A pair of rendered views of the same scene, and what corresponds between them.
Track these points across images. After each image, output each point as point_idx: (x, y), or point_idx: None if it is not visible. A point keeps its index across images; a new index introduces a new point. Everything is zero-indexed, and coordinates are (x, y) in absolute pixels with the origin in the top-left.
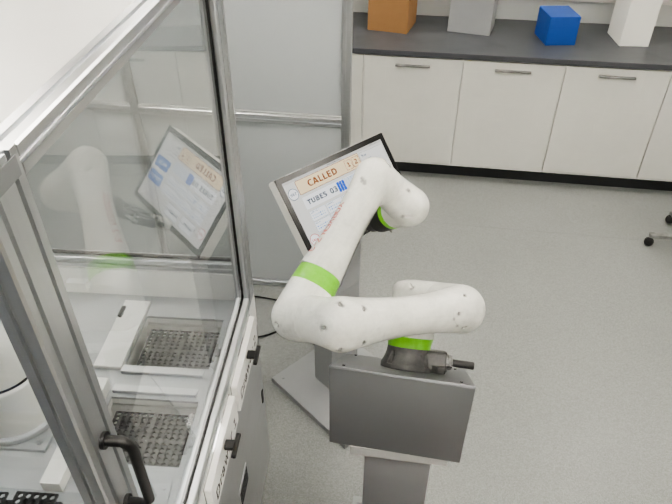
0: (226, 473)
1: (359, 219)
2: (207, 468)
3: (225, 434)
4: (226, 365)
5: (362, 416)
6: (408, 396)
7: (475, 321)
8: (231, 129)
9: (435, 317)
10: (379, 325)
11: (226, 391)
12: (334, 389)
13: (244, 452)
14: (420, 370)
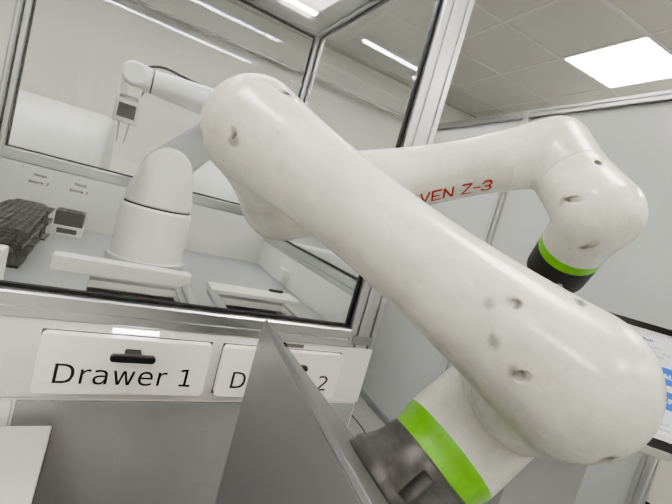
0: (125, 428)
1: (466, 147)
2: (75, 318)
3: (145, 343)
4: (241, 315)
5: (240, 482)
6: (286, 463)
7: (571, 384)
8: (425, 103)
9: (431, 247)
10: (281, 128)
11: (207, 325)
12: (250, 381)
13: (201, 498)
14: (384, 485)
